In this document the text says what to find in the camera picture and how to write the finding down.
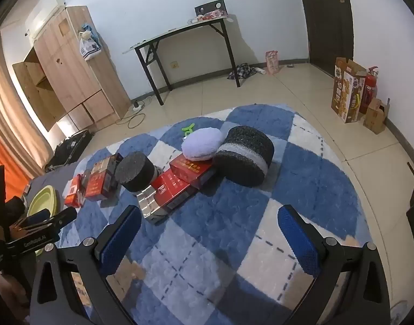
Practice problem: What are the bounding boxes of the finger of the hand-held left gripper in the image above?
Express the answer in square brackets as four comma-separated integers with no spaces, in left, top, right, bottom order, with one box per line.
[48,206,78,228]
[11,209,52,231]

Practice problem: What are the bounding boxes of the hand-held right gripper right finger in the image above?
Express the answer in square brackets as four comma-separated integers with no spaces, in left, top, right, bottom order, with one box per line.
[277,205,392,325]

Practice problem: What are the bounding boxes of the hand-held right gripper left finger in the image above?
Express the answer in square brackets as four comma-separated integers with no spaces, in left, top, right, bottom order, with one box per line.
[30,205,142,325]

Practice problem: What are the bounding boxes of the yellow plastic basin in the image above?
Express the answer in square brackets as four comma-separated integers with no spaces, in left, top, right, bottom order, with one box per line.
[26,185,60,258]

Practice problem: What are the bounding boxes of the red box white label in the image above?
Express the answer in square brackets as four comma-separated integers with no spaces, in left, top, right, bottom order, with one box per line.
[82,171,113,201]

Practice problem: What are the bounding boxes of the red and silver carton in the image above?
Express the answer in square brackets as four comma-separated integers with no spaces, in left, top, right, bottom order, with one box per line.
[137,173,201,225]

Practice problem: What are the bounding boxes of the dark red box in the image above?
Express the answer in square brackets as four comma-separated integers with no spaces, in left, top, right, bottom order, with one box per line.
[92,153,124,192]

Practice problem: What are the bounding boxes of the small black grey sponge roll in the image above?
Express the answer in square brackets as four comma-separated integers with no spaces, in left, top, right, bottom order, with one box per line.
[115,152,160,193]

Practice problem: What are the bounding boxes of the red box gold print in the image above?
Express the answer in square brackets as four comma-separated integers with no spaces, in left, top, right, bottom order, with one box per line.
[169,157,217,188]

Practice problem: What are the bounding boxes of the large black grey sponge roll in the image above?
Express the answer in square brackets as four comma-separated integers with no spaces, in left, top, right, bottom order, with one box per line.
[213,125,275,187]

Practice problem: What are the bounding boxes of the small red white box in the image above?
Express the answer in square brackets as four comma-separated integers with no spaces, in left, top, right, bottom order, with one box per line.
[64,174,84,208]

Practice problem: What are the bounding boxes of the black case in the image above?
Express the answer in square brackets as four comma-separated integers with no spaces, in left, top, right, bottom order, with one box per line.
[45,129,95,171]

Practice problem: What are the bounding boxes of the orange curtain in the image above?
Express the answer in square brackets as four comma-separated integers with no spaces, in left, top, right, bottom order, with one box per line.
[0,125,31,190]

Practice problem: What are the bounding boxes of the blue white checkered rug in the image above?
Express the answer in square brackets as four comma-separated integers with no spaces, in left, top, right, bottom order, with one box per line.
[54,104,390,325]

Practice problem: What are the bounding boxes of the beige curtain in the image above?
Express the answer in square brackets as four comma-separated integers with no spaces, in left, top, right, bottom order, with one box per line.
[0,34,53,156]

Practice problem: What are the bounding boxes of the purple plush cushion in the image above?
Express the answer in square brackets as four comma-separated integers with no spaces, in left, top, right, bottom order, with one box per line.
[181,127,224,161]

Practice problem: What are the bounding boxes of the green plastic clip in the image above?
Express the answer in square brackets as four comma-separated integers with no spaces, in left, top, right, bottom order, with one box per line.
[182,122,198,139]

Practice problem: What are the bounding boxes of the wooden wardrobe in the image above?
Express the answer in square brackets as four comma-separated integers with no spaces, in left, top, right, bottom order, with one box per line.
[12,6,131,132]

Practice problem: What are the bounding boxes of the small brown cardboard box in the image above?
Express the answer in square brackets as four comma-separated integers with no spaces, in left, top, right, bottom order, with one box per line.
[363,97,390,134]

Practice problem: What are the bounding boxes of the printed cardboard box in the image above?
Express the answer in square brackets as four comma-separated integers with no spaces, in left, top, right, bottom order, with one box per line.
[331,57,367,123]

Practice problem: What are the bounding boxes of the red fire extinguisher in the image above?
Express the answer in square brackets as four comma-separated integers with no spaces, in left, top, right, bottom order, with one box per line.
[359,66,379,115]

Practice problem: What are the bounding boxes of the white plastic bag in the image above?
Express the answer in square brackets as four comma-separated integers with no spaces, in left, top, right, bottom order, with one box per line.
[79,24,102,61]

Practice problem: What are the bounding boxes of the checkered clothes pile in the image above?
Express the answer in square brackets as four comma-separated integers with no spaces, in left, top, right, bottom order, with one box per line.
[227,63,257,81]

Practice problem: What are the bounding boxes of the pink bag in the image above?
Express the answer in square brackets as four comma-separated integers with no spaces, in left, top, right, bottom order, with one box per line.
[265,50,280,75]

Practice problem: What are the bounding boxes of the dark door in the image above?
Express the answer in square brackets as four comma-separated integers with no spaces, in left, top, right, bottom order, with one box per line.
[295,0,355,77]

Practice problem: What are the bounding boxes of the black folding table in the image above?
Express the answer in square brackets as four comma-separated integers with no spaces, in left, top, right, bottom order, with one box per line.
[122,15,241,105]

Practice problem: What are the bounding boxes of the red white packets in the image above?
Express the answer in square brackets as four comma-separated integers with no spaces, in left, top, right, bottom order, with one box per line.
[197,9,228,21]

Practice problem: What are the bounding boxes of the black chair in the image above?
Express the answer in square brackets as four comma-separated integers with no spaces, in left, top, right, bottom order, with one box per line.
[194,0,227,19]

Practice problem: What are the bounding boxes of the power strip cable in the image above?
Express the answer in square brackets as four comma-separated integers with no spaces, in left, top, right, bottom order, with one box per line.
[117,96,153,129]

